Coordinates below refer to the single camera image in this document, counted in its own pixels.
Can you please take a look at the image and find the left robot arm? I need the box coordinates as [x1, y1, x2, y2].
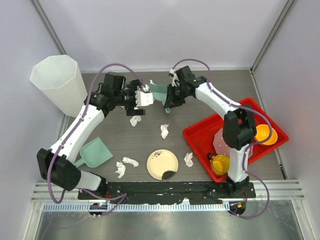
[36, 72, 153, 200]

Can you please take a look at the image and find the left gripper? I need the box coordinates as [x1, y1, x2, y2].
[113, 80, 145, 115]

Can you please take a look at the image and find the orange bowl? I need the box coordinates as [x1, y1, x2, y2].
[254, 124, 278, 146]

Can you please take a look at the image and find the red plastic tray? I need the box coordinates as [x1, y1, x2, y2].
[182, 97, 290, 183]

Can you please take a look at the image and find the yellow cup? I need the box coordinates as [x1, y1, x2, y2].
[207, 152, 230, 176]

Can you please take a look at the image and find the white translucent trash bin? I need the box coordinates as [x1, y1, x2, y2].
[29, 55, 88, 118]

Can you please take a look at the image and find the cream round plate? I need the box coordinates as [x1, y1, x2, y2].
[146, 149, 179, 181]

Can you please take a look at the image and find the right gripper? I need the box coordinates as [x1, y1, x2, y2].
[164, 84, 187, 109]

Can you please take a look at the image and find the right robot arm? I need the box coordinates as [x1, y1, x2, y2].
[164, 66, 257, 198]

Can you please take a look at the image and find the green hand brush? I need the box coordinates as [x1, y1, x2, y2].
[149, 83, 171, 114]

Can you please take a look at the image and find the pink dotted plate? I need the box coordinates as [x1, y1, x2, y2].
[212, 127, 253, 157]

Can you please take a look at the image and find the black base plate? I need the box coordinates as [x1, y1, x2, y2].
[78, 181, 256, 205]

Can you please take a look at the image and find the green dustpan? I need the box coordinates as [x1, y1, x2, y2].
[74, 137, 113, 168]

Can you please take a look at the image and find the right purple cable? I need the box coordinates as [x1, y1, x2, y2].
[171, 58, 273, 220]

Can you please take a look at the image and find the white cable duct strip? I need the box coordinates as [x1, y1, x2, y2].
[42, 201, 230, 213]

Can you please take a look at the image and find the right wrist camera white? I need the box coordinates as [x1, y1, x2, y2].
[168, 68, 181, 87]

